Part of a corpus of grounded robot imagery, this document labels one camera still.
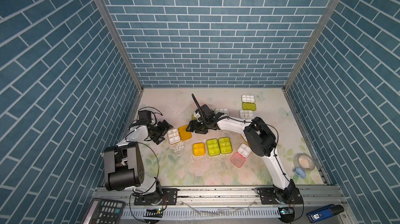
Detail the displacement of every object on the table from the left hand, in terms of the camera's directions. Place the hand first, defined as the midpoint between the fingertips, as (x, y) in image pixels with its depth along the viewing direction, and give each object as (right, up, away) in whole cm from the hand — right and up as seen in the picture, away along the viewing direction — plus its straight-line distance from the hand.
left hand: (172, 130), depth 90 cm
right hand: (+10, -1, +3) cm, 11 cm away
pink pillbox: (+39, -15, -4) cm, 42 cm away
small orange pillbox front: (+16, -11, -1) cm, 19 cm away
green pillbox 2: (+31, -9, 0) cm, 33 cm away
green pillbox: (+24, -10, -1) cm, 26 cm away
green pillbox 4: (+32, +11, +15) cm, 37 cm away
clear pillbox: (+47, +8, +15) cm, 50 cm away
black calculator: (-25, -32, -22) cm, 46 cm away
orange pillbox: (+6, -4, +6) cm, 9 cm away
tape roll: (+75, -17, -4) cm, 77 cm away
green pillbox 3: (+51, +16, +22) cm, 57 cm away
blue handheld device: (+72, -32, -23) cm, 82 cm away
